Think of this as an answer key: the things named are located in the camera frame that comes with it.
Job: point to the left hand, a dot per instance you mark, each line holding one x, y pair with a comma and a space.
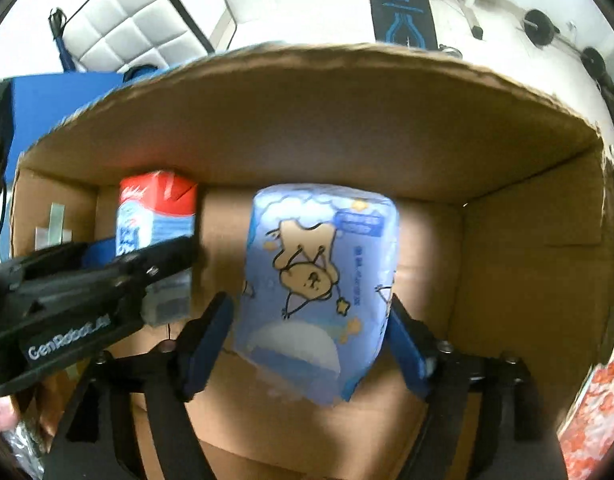
9, 414

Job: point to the cardboard box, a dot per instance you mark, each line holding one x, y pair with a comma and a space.
334, 182

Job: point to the orange white patterned cushion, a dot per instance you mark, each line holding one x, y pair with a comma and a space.
588, 431

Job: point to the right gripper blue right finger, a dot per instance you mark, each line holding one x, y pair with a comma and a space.
414, 348

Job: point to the floor dumbbell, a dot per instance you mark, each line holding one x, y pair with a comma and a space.
541, 32

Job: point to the blue cartoon tissue pack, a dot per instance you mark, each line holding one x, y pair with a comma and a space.
319, 271

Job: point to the left white quilted chair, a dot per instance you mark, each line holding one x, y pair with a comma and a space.
118, 36

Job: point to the blue foam mat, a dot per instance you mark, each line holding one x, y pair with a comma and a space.
38, 103

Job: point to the black blue weight bench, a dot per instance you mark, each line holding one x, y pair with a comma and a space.
408, 23

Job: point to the milk carton red top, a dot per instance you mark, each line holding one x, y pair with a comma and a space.
154, 208

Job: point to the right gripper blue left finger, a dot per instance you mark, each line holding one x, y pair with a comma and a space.
199, 344

